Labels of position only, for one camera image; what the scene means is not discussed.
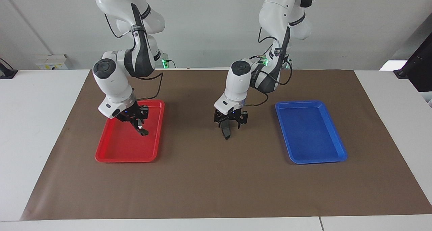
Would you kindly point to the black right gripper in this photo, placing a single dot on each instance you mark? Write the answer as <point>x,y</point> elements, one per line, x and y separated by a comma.
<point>131,113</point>

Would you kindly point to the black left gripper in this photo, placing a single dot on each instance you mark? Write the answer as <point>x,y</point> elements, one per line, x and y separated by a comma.
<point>231,115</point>

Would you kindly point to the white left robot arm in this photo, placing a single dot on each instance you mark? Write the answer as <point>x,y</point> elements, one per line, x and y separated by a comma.
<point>238,86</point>

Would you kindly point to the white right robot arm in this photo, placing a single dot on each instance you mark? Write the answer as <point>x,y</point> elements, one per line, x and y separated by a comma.
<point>111,79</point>

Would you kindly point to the red plastic tray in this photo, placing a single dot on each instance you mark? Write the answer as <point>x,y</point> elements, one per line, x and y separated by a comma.
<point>128,150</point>

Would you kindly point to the brown paper table mat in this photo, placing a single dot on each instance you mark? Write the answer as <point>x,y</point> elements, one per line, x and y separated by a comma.
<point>216,183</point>

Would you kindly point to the blue plastic tray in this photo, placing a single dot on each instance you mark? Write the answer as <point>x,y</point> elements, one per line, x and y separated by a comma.
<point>310,133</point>

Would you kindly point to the white flat board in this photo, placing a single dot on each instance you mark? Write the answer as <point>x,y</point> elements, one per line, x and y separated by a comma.
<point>393,65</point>

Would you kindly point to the white wall box yellow label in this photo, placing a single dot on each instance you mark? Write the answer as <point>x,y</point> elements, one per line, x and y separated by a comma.
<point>54,60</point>

